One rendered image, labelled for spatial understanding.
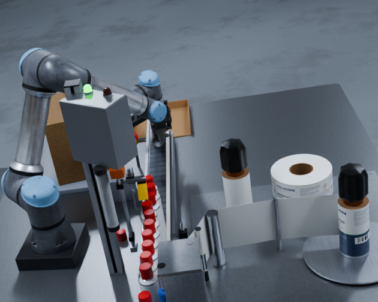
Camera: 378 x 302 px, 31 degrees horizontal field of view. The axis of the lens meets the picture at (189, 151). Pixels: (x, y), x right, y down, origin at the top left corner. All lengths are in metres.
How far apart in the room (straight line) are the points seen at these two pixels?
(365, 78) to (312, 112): 2.39
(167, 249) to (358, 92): 3.60
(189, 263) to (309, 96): 1.67
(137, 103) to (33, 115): 0.35
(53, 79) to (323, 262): 1.00
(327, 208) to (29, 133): 1.00
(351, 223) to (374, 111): 2.95
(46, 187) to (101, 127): 0.49
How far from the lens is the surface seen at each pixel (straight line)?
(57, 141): 2.72
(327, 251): 2.15
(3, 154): 5.17
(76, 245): 2.38
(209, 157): 2.83
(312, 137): 2.90
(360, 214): 2.04
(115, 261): 2.25
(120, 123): 1.88
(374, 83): 5.38
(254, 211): 2.10
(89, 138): 1.92
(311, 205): 2.11
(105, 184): 1.96
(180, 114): 3.23
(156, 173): 2.68
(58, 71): 2.23
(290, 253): 2.17
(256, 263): 2.14
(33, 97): 2.34
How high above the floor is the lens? 2.21
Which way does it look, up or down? 28 degrees down
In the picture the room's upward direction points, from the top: 9 degrees counter-clockwise
